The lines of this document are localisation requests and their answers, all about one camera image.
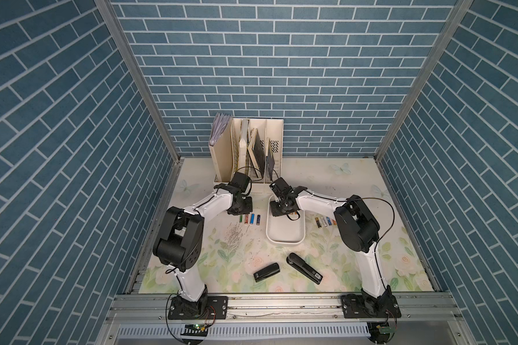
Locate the small black stapler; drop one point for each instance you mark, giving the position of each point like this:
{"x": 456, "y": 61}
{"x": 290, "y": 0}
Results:
{"x": 266, "y": 272}

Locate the white ribbed cable duct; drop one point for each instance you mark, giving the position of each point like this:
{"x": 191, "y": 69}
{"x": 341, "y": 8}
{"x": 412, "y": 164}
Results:
{"x": 234, "y": 331}

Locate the white plastic storage tray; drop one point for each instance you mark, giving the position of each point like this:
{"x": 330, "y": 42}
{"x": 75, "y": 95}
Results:
{"x": 285, "y": 231}

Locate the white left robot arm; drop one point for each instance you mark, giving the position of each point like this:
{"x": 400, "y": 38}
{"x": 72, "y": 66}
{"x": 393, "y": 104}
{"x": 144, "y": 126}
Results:
{"x": 178, "y": 242}

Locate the beige file organizer rack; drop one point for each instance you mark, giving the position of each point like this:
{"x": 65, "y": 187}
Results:
{"x": 230, "y": 155}

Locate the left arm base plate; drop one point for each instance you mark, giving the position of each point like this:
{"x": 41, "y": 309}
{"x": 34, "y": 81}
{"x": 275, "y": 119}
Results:
{"x": 213, "y": 307}

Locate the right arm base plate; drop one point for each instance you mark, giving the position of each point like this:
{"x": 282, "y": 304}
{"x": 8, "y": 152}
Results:
{"x": 364, "y": 306}

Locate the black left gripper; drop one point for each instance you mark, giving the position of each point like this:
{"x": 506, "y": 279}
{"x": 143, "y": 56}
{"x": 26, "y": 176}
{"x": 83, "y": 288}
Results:
{"x": 247, "y": 209}

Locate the large black stapler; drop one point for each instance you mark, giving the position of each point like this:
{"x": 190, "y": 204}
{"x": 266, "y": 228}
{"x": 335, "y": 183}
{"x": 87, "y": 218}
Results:
{"x": 302, "y": 267}

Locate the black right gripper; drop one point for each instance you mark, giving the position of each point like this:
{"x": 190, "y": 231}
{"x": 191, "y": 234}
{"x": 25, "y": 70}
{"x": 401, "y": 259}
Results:
{"x": 274, "y": 213}

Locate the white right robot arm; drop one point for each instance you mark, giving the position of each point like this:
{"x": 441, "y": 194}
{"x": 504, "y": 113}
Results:
{"x": 357, "y": 225}

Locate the dark small notebook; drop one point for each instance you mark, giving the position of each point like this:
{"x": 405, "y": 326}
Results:
{"x": 270, "y": 161}

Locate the purple paper stack folder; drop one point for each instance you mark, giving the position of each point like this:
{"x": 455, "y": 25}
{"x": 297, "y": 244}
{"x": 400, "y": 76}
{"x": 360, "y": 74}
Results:
{"x": 219, "y": 125}

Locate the aluminium front rail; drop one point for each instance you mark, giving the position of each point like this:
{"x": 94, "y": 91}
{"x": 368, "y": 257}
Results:
{"x": 287, "y": 307}

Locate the black framed tablet board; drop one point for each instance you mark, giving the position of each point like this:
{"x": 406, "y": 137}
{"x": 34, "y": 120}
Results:
{"x": 256, "y": 153}

